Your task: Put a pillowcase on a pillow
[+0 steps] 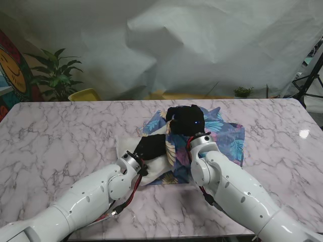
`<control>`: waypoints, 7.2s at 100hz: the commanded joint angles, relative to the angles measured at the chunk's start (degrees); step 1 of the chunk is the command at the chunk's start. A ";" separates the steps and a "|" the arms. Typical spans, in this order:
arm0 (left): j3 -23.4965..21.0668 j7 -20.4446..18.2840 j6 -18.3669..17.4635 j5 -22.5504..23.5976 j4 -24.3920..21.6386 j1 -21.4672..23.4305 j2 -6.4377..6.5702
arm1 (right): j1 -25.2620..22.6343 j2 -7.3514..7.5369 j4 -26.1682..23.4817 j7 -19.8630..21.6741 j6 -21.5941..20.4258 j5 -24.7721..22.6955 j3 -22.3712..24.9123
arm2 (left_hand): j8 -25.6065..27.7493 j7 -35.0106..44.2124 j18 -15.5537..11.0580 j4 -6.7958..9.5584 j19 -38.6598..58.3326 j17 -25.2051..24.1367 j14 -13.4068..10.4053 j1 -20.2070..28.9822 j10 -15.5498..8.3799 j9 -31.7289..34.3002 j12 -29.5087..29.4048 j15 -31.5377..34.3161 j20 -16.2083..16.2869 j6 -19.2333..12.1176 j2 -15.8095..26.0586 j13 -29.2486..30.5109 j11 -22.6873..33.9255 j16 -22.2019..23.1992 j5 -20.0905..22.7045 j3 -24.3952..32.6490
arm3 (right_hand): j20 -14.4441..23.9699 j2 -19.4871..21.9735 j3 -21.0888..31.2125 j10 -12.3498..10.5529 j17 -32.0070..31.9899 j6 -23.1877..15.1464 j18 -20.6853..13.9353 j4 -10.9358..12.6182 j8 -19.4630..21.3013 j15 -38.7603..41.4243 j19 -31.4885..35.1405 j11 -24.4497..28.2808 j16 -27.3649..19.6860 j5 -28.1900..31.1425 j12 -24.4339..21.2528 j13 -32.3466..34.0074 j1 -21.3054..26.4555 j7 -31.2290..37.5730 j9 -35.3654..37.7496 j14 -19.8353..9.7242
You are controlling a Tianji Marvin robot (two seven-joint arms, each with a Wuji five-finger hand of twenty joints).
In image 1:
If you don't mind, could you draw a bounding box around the white backdrop sheet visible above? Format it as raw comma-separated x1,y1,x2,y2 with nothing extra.
0,0,323,101

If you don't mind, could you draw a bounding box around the white pillow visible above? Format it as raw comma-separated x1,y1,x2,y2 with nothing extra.
115,127,175,186

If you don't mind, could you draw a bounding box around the black tripod stand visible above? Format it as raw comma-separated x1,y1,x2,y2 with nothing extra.
292,35,323,110

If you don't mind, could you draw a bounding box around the yellow bench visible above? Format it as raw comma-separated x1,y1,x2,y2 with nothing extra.
148,91,235,100

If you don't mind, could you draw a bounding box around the small green plant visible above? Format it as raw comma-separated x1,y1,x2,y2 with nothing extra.
233,86,254,98

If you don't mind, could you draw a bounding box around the thin brown stick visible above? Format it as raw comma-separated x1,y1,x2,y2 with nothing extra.
205,82,220,98

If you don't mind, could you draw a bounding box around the red black right arm cable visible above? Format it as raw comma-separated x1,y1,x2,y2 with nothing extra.
186,136,260,237

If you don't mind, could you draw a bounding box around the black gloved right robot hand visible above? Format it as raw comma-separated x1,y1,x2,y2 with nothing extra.
166,104,205,137

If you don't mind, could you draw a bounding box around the colourful smiley mural board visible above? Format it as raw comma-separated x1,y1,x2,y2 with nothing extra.
0,29,35,122

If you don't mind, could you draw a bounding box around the large green potted plant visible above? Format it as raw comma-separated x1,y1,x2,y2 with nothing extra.
24,48,84,102

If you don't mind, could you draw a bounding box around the yellow chair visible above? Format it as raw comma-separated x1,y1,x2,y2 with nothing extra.
67,88,101,102

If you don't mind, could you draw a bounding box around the red black left arm cable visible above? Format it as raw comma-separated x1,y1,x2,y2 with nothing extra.
88,157,149,225

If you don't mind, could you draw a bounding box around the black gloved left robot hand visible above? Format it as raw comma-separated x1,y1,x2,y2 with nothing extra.
133,134,167,161

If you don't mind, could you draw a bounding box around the blue leaf print pillowcase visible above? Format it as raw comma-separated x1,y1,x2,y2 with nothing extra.
137,106,246,186

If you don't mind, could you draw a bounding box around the red black arm cable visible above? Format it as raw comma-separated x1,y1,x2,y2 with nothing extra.
186,136,260,237
88,157,149,225

